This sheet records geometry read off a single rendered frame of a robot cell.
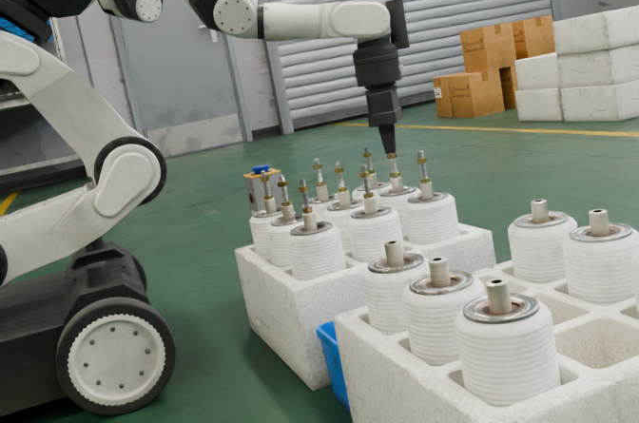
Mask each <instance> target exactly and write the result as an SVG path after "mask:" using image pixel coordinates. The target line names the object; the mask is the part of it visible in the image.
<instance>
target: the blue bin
mask: <svg viewBox="0 0 639 423"><path fill-rule="evenodd" d="M316 331H317V336H318V338H319V339H320V341H321V345H322V349H323V353H324V357H325V361H326V365H327V369H328V373H329V376H330V381H331V385H332V389H333V393H334V396H335V399H336V400H337V401H338V402H339V403H340V404H341V405H342V406H343V407H344V408H345V409H346V410H347V411H348V412H349V413H351V411H350V406H349V401H348V395H347V391H346V386H345V381H344V375H343V370H342V366H341V361H340V355H339V346H338V342H337V336H336V331H335V326H334V321H333V320H332V321H329V322H325V323H322V324H321V325H319V326H318V327H317V328H316Z"/></svg>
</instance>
